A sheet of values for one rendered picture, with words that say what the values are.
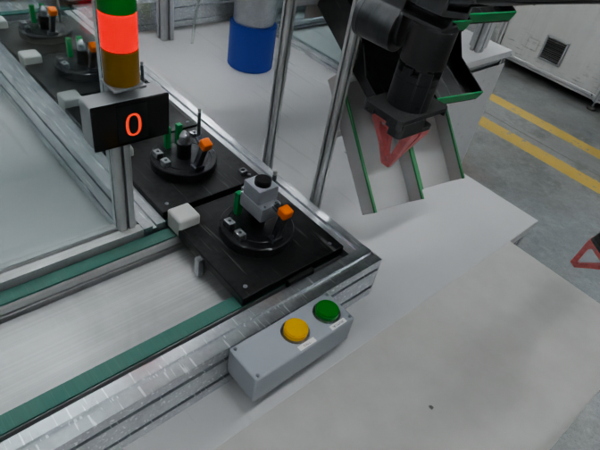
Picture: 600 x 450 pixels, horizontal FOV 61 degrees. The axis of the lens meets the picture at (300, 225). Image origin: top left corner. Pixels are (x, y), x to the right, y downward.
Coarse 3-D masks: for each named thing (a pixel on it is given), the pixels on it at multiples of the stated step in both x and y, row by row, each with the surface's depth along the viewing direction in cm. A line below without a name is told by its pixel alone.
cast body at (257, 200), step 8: (256, 176) 90; (264, 176) 90; (248, 184) 89; (256, 184) 89; (264, 184) 88; (272, 184) 90; (248, 192) 90; (256, 192) 88; (264, 192) 88; (272, 192) 90; (240, 200) 93; (248, 200) 91; (256, 200) 89; (264, 200) 90; (272, 200) 92; (248, 208) 92; (256, 208) 90; (264, 208) 90; (272, 208) 91; (256, 216) 91; (264, 216) 90; (272, 216) 92
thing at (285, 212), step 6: (276, 204) 89; (276, 210) 89; (282, 210) 87; (288, 210) 87; (282, 216) 87; (288, 216) 88; (276, 222) 90; (282, 222) 89; (276, 228) 90; (282, 228) 91; (276, 234) 91
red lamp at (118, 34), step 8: (104, 16) 66; (112, 16) 66; (120, 16) 66; (128, 16) 66; (136, 16) 68; (104, 24) 66; (112, 24) 66; (120, 24) 66; (128, 24) 67; (136, 24) 68; (104, 32) 67; (112, 32) 67; (120, 32) 67; (128, 32) 68; (136, 32) 69; (104, 40) 68; (112, 40) 68; (120, 40) 68; (128, 40) 68; (136, 40) 69; (104, 48) 69; (112, 48) 68; (120, 48) 68; (128, 48) 69; (136, 48) 70
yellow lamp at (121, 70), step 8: (104, 56) 69; (112, 56) 69; (120, 56) 69; (128, 56) 69; (136, 56) 71; (104, 64) 70; (112, 64) 70; (120, 64) 70; (128, 64) 70; (136, 64) 71; (104, 72) 71; (112, 72) 70; (120, 72) 70; (128, 72) 71; (136, 72) 72; (104, 80) 72; (112, 80) 71; (120, 80) 71; (128, 80) 72; (136, 80) 73
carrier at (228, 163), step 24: (144, 144) 113; (168, 144) 109; (192, 144) 113; (216, 144) 118; (144, 168) 107; (168, 168) 105; (192, 168) 105; (216, 168) 111; (144, 192) 101; (168, 192) 102; (192, 192) 103; (216, 192) 105
